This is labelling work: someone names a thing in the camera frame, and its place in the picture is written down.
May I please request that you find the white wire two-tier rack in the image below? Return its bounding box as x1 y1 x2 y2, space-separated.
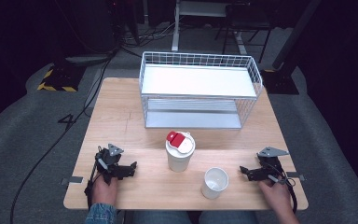
138 50 264 131

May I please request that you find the person's left hand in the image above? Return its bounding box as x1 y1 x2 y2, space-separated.
90 175 119 207

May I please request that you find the long black floor cable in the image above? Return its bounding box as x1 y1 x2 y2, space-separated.
9 51 117 224

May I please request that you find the grey tape piece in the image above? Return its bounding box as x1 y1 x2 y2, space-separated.
61 175 85 186
285 171 306 182

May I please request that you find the black metal stand frame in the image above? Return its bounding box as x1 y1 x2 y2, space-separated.
213 2 275 64

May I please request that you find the grey floor cable cover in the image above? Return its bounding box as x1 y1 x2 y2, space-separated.
64 53 117 65

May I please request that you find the yellow black striped stand base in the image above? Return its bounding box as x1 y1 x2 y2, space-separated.
36 63 87 93

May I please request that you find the person's right hand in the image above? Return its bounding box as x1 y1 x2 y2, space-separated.
258 178 294 217

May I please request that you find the white cup with red lid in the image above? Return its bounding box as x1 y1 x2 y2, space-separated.
164 131 197 174

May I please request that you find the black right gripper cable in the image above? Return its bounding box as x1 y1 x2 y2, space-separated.
278 170 298 215

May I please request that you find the bundle of floor cables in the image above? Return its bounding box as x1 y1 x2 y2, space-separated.
117 18 176 49

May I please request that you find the white metal desk frame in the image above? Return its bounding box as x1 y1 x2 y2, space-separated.
171 0 250 56

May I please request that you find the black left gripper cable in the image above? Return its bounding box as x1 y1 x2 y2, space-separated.
84 148 104 209

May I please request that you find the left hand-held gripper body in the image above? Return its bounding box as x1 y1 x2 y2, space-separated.
93 143 128 185

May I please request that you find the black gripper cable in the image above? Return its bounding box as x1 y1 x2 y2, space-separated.
278 170 298 215
84 148 104 209

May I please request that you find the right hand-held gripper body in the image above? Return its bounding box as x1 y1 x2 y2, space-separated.
256 146 291 186

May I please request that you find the black slanted post with base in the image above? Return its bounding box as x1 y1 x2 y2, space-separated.
261 0 324 95

